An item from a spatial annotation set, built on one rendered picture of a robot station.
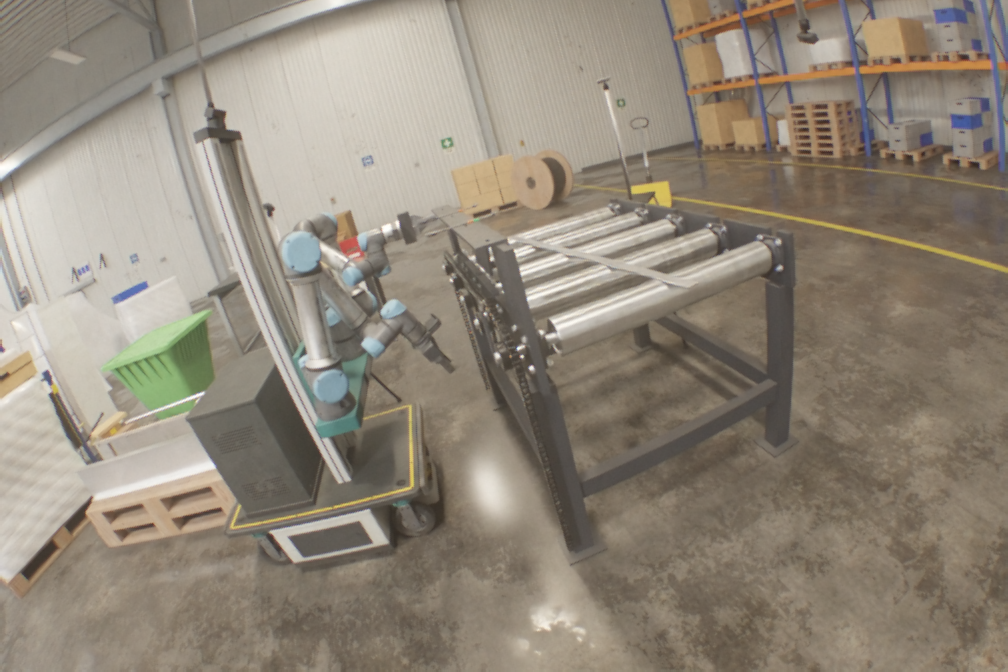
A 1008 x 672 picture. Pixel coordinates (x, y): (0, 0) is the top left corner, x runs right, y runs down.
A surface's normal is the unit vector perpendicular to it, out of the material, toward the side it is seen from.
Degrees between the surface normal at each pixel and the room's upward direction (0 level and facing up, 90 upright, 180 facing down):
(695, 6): 90
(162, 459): 90
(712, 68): 90
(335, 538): 90
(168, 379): 106
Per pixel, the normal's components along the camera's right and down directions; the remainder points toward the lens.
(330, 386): 0.57, 0.26
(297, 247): 0.54, 0.00
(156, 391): 0.18, 0.54
